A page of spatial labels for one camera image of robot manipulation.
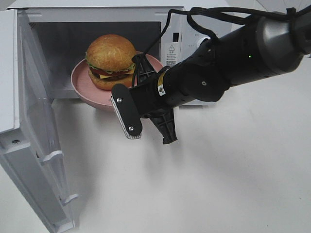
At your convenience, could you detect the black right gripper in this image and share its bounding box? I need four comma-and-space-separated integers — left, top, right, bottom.
130, 53, 177, 145

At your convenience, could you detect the burger with sesame bun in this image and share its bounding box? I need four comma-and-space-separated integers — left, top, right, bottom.
85, 34, 137, 90

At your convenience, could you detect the white microwave door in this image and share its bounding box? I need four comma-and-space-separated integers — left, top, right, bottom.
0, 8, 77, 233

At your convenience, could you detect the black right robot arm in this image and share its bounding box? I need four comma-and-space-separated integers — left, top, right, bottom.
112, 7, 311, 144

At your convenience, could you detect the white warning label sticker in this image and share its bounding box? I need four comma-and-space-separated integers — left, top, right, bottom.
165, 43, 177, 67

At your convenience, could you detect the upper white power knob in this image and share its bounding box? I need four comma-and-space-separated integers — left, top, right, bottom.
196, 36, 210, 48

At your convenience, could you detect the white microwave oven body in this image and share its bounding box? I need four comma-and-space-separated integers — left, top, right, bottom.
8, 0, 228, 99

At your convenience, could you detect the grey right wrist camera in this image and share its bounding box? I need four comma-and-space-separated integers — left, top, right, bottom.
110, 84, 142, 139

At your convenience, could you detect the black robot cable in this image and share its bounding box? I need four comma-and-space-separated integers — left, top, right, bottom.
132, 6, 297, 88

